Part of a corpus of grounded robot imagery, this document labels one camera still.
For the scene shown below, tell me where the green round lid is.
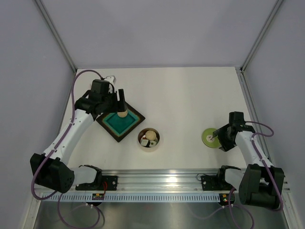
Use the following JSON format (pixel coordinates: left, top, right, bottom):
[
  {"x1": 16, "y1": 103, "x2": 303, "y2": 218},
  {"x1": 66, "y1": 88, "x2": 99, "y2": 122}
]
[{"x1": 201, "y1": 128, "x2": 221, "y2": 148}]

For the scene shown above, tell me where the beige bun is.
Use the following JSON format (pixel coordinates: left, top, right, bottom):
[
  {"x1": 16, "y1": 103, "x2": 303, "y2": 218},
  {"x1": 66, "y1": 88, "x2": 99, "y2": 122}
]
[
  {"x1": 117, "y1": 110, "x2": 128, "y2": 118},
  {"x1": 145, "y1": 130, "x2": 157, "y2": 141}
]

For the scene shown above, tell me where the steel round bowl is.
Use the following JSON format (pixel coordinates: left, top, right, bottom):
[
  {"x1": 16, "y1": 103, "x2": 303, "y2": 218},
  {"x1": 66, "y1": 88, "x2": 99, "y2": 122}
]
[{"x1": 137, "y1": 128, "x2": 161, "y2": 153}]

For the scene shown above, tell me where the white rice triangle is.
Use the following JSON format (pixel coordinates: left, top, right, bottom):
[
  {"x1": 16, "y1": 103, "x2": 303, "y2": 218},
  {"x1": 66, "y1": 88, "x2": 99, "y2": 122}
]
[{"x1": 140, "y1": 139, "x2": 150, "y2": 147}]

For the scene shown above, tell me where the sushi roll piece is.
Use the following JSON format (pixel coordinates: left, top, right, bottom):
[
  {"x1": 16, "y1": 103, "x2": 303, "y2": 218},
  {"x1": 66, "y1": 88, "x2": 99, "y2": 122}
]
[{"x1": 149, "y1": 141, "x2": 158, "y2": 147}]

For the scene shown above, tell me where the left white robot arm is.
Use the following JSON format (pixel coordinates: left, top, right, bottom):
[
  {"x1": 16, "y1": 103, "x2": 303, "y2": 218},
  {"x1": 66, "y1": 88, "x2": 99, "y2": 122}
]
[{"x1": 30, "y1": 76, "x2": 127, "y2": 193}]

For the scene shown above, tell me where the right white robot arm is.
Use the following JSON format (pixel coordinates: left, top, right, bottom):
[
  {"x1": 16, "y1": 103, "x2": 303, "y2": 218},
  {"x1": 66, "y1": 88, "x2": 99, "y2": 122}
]
[{"x1": 213, "y1": 112, "x2": 285, "y2": 211}]

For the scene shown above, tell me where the black teal lunch tray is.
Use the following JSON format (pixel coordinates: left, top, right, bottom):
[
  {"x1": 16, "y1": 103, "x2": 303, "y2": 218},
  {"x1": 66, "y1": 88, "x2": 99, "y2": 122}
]
[{"x1": 96, "y1": 103, "x2": 145, "y2": 143}]

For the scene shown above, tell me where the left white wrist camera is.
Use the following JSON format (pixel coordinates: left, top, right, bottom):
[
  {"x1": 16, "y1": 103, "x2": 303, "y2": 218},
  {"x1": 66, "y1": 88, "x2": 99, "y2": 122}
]
[{"x1": 104, "y1": 75, "x2": 116, "y2": 85}]

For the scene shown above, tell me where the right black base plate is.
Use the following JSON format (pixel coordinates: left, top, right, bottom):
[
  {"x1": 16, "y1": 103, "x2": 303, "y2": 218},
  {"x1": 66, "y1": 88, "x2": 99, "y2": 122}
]
[{"x1": 199, "y1": 174, "x2": 230, "y2": 191}]

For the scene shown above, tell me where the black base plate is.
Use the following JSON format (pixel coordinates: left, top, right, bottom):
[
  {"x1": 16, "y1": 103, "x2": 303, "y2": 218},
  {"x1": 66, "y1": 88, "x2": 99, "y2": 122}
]
[
  {"x1": 199, "y1": 174, "x2": 230, "y2": 191},
  {"x1": 75, "y1": 175, "x2": 118, "y2": 191}
]

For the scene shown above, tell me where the aluminium mounting rail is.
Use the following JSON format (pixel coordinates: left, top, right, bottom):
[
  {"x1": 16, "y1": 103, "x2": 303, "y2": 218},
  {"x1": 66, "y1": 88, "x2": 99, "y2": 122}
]
[{"x1": 31, "y1": 168, "x2": 290, "y2": 193}]

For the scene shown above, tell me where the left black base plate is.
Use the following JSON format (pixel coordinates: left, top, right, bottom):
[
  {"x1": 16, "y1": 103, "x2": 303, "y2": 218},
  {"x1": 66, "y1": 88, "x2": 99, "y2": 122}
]
[{"x1": 75, "y1": 175, "x2": 118, "y2": 191}]

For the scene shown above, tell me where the left aluminium frame post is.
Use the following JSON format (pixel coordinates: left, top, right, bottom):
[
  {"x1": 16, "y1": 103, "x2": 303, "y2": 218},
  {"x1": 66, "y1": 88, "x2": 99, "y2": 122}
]
[{"x1": 33, "y1": 0, "x2": 77, "y2": 73}]

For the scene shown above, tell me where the aluminium frame post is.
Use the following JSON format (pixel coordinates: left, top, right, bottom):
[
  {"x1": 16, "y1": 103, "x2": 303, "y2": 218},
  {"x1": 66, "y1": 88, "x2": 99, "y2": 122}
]
[
  {"x1": 33, "y1": 0, "x2": 77, "y2": 73},
  {"x1": 240, "y1": 0, "x2": 285, "y2": 74}
]

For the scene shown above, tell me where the white slotted cable duct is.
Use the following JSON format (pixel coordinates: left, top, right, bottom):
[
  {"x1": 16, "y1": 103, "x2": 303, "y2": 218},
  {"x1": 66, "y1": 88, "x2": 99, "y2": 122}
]
[{"x1": 47, "y1": 192, "x2": 220, "y2": 203}]

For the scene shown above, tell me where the right aluminium frame post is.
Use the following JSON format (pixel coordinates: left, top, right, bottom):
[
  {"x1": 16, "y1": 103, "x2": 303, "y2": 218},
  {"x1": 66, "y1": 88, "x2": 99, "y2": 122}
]
[{"x1": 240, "y1": 0, "x2": 285, "y2": 74}]

